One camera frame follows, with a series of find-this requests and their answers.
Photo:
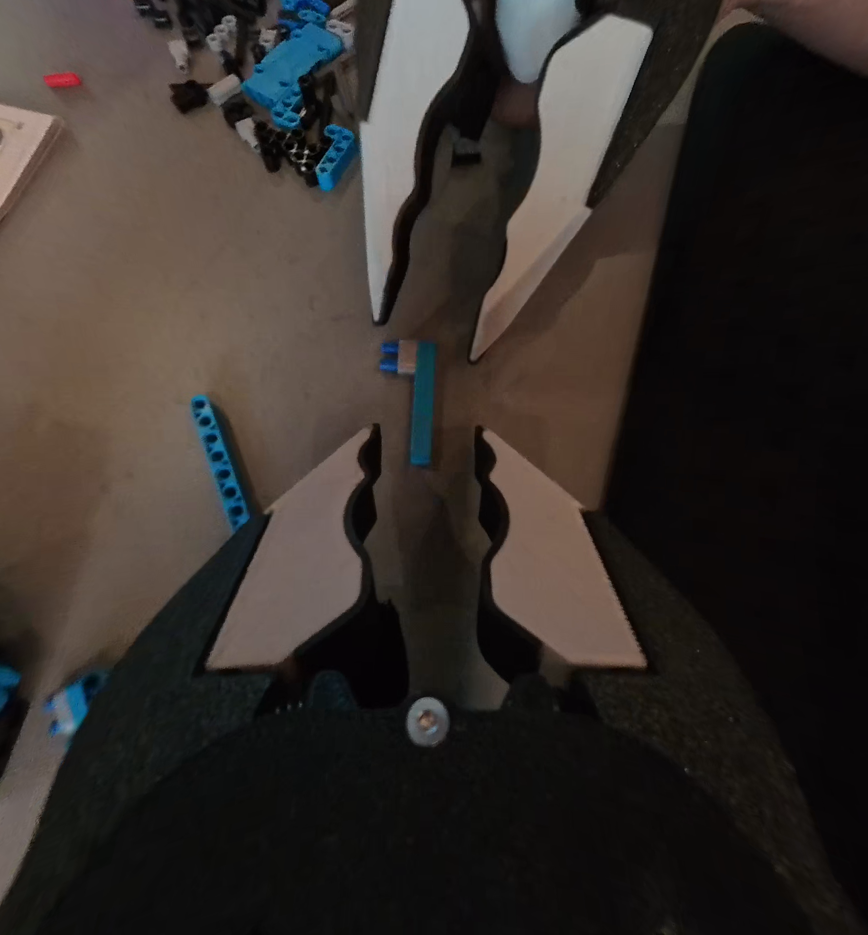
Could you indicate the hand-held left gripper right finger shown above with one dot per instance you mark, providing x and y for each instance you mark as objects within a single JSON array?
[{"x": 558, "y": 577}]

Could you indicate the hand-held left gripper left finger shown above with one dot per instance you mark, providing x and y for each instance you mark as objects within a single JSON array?
[{"x": 295, "y": 577}]

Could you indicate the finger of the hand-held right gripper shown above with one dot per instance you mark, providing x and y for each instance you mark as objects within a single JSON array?
[
  {"x": 587, "y": 117},
  {"x": 404, "y": 87}
]

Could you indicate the blue perforated beam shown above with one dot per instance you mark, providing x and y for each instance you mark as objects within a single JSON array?
[
  {"x": 423, "y": 416},
  {"x": 218, "y": 460}
]

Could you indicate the blue grey pin connector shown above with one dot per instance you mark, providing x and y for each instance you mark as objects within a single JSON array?
[
  {"x": 76, "y": 701},
  {"x": 397, "y": 358}
]

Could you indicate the person's right forearm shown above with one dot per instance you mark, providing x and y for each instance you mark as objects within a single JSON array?
[{"x": 828, "y": 36}]

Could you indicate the grey desk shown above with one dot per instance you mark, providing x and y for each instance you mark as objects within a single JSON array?
[{"x": 149, "y": 292}]

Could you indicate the pile of small building bricks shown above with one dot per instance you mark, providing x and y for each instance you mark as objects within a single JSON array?
[{"x": 288, "y": 80}]

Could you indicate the small red pin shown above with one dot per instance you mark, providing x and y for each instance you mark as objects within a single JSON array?
[{"x": 61, "y": 80}]

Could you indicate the open instruction booklet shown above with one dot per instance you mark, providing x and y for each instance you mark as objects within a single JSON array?
[{"x": 3, "y": 161}]

